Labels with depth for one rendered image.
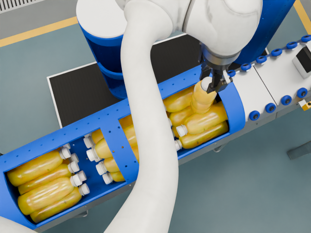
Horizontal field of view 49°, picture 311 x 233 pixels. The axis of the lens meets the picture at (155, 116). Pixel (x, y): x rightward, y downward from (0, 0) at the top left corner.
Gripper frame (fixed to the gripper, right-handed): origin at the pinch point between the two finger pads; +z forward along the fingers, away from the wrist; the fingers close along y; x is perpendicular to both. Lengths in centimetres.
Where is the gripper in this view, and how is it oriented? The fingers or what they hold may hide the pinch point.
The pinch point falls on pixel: (208, 80)
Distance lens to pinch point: 99.8
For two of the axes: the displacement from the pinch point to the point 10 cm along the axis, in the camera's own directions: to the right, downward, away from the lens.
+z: 0.2, 2.6, 9.7
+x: -9.0, 4.3, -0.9
